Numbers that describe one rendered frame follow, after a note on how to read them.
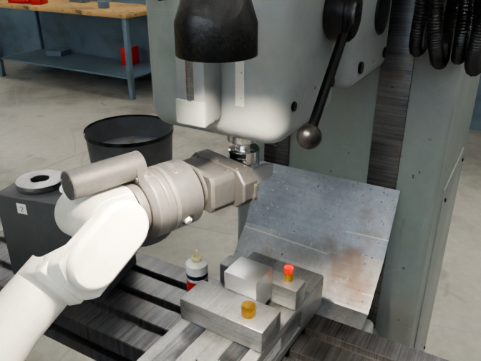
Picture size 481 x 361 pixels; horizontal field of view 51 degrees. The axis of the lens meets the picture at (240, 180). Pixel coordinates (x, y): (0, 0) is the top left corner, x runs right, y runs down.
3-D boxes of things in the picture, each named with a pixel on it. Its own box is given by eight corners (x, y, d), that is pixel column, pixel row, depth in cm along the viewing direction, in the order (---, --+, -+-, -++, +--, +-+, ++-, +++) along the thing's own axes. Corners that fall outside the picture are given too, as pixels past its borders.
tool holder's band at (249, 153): (263, 148, 75) (263, 142, 75) (255, 160, 71) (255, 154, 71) (232, 145, 76) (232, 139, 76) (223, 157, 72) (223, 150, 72)
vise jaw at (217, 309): (261, 354, 75) (262, 333, 73) (180, 318, 82) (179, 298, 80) (280, 330, 79) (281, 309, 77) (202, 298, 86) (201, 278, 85)
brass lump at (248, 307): (250, 321, 75) (250, 311, 74) (237, 316, 76) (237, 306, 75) (258, 312, 77) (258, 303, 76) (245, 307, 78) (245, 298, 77)
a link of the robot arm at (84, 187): (184, 238, 63) (102, 274, 56) (139, 221, 71) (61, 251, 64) (169, 150, 60) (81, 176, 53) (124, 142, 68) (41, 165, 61)
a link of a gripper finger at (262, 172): (268, 178, 76) (237, 190, 72) (269, 158, 74) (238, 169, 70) (276, 181, 75) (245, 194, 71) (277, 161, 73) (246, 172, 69)
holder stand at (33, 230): (106, 297, 97) (93, 205, 89) (12, 275, 104) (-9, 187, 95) (137, 263, 108) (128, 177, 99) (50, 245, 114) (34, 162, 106)
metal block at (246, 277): (255, 314, 81) (256, 283, 78) (224, 301, 84) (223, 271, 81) (271, 296, 85) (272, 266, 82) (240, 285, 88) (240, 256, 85)
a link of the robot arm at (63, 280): (161, 225, 59) (83, 322, 54) (122, 211, 66) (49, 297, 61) (127, 188, 56) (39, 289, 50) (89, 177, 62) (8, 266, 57)
